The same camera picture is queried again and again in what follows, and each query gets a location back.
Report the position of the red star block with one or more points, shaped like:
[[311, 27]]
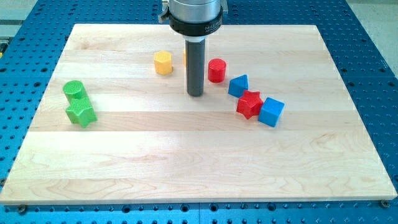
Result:
[[249, 104]]

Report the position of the yellow hexagon block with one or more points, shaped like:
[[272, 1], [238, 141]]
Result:
[[163, 62]]

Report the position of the yellow heart block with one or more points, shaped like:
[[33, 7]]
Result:
[[184, 57]]

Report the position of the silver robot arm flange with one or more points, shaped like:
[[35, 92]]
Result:
[[193, 19]]

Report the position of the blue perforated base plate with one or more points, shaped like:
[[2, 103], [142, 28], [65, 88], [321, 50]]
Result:
[[32, 55]]

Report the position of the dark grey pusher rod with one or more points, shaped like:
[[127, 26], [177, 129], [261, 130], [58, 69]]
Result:
[[195, 65]]

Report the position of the blue triangle block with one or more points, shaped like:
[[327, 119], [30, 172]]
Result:
[[238, 85]]

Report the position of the green star block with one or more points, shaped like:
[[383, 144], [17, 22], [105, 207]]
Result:
[[81, 112]]

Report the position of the green cylinder block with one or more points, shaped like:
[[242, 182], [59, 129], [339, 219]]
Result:
[[75, 90]]

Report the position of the light wooden board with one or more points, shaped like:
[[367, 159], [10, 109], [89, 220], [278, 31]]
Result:
[[154, 143]]

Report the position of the red cylinder block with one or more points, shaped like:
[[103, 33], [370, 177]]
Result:
[[216, 70]]

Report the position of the blue cube block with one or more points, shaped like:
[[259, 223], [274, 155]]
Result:
[[270, 112]]

